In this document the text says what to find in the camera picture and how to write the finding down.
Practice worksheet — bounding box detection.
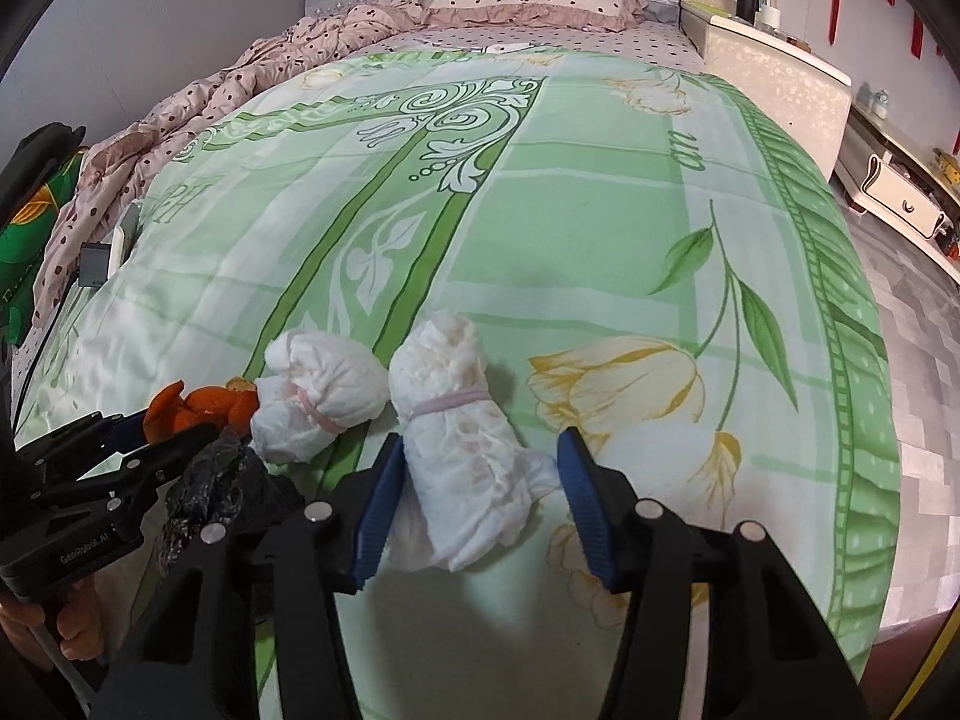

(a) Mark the small black plastic bag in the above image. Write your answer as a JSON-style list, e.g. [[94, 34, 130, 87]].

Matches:
[[157, 441, 301, 563]]

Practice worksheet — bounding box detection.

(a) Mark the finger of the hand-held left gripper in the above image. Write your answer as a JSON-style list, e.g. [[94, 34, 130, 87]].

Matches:
[[97, 424, 245, 502], [75, 411, 155, 460]]

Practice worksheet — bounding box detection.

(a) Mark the white nightstand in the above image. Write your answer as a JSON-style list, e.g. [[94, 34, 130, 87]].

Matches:
[[679, 0, 852, 181]]

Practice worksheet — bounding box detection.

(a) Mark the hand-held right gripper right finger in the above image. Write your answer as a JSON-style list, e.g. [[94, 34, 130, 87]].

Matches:
[[559, 426, 871, 720]]

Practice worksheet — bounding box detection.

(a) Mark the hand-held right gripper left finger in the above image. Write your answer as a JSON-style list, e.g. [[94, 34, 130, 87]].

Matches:
[[97, 435, 406, 720]]

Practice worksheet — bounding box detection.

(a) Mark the green leaf folded blanket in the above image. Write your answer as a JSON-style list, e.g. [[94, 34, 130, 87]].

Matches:
[[0, 150, 87, 346]]

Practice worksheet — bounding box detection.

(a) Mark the orange wrapper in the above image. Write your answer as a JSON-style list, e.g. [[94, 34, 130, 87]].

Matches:
[[146, 381, 260, 443]]

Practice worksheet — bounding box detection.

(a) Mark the green floral printed blanket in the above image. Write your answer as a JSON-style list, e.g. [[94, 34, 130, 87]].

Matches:
[[15, 49, 901, 720]]

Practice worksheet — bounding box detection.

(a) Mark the white low cabinet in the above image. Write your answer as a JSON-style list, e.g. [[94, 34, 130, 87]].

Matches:
[[836, 105, 960, 263]]

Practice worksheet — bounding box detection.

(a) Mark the white cable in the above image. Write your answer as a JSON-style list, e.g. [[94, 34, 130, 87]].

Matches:
[[34, 607, 95, 698]]

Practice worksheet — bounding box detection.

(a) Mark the white power strip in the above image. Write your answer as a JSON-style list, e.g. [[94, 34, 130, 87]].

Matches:
[[109, 202, 143, 278]]

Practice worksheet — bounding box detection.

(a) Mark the white tissue bundle pink band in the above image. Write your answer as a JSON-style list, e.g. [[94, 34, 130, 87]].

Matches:
[[386, 313, 560, 571], [250, 330, 387, 466]]

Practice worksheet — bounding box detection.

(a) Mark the black charger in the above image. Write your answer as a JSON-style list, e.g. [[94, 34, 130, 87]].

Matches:
[[79, 244, 113, 287]]

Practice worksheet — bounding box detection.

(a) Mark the person's left hand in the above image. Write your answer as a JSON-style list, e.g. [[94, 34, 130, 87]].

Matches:
[[0, 581, 106, 662]]

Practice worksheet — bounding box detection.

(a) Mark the black cloth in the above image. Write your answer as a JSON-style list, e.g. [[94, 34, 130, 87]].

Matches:
[[0, 124, 87, 203]]

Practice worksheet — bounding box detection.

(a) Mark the pink dotted quilt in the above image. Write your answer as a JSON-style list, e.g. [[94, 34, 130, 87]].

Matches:
[[30, 4, 428, 331]]

